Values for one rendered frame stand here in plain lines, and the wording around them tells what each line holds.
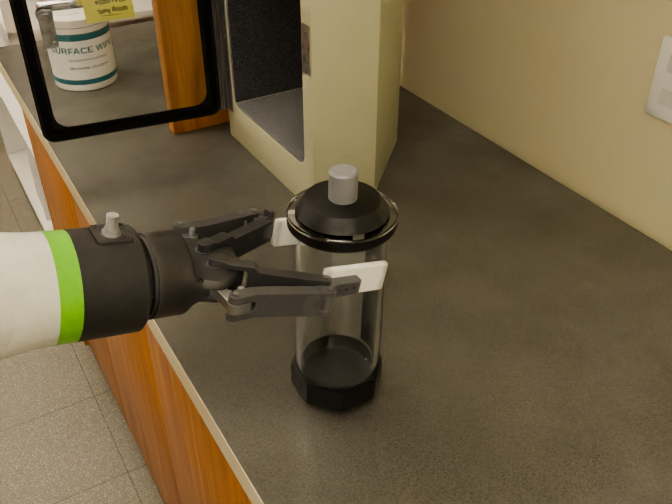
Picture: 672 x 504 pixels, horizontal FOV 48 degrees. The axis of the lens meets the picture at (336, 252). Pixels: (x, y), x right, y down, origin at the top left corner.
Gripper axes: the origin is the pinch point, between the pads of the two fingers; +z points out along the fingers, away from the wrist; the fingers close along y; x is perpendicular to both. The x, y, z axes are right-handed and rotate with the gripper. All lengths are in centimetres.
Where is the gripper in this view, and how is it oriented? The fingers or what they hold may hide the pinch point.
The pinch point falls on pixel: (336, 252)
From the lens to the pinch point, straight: 74.7
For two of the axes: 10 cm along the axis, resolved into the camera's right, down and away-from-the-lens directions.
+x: -2.0, 8.6, 4.7
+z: 8.3, -1.1, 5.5
